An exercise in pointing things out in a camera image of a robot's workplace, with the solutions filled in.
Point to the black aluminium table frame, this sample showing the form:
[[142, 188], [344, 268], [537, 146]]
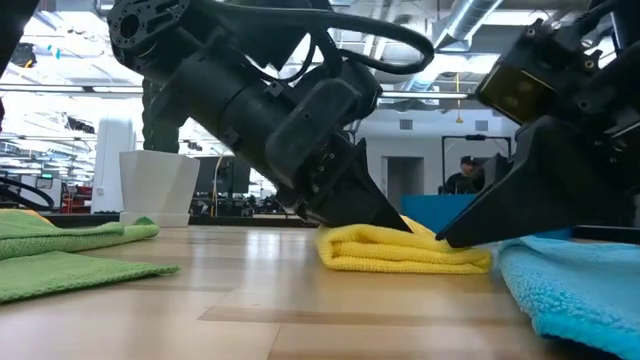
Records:
[[250, 220]]

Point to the white hexagonal plant pot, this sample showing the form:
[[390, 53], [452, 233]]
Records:
[[157, 185]]

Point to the red tool cabinet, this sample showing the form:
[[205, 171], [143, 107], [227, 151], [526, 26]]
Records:
[[80, 200]]

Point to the person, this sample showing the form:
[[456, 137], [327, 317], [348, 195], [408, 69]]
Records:
[[467, 182]]

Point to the silver ventilation duct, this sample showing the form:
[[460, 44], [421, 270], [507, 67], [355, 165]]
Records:
[[470, 20]]

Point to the green cactus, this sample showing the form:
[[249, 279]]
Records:
[[160, 135]]

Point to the yellow microfiber towel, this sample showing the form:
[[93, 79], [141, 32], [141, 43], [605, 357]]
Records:
[[390, 250]]

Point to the black metal stand frame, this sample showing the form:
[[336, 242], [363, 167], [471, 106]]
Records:
[[475, 137]]

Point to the green microfiber towel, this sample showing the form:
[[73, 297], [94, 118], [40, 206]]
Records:
[[75, 270]]

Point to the light blue microfiber towel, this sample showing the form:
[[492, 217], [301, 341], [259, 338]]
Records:
[[575, 290]]

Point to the white column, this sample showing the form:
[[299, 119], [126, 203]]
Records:
[[112, 165]]

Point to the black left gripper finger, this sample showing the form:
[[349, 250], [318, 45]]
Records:
[[350, 200]]

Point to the teal plastic bin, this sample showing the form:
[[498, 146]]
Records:
[[435, 210]]

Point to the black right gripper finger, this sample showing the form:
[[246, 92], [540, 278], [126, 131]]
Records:
[[550, 185]]

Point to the black monitor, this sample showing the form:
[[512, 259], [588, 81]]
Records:
[[230, 175]]

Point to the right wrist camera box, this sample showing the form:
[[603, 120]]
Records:
[[515, 95]]

